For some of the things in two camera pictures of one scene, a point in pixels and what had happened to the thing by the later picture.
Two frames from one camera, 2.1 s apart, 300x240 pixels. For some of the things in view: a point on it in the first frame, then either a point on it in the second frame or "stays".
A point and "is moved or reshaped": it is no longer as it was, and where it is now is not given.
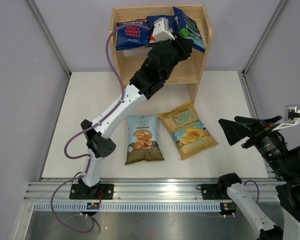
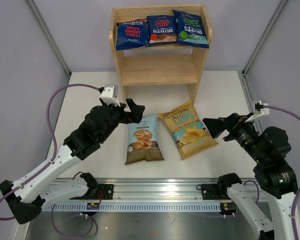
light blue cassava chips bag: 143,144 stays
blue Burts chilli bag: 132,37 stays
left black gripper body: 178,52 to 117,115
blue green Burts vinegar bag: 187,27 is moved or reshaped
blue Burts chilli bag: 150,23 stays
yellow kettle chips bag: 190,134 stays
